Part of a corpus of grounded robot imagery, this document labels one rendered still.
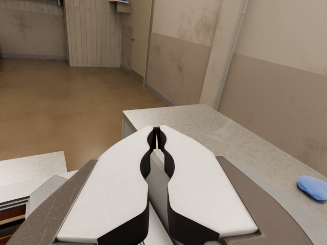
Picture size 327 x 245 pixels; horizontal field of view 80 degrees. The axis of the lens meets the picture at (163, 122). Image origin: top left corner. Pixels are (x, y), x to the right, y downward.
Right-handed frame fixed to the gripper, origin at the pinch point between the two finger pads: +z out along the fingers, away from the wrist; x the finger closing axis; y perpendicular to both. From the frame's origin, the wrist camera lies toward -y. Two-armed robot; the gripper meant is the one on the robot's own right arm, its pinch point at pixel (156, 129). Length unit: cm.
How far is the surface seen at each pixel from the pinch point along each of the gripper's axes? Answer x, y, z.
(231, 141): 37, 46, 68
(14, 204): -55, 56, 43
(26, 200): -51, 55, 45
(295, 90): 135, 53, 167
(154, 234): -1, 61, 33
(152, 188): -2, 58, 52
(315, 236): 41, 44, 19
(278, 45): 126, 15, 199
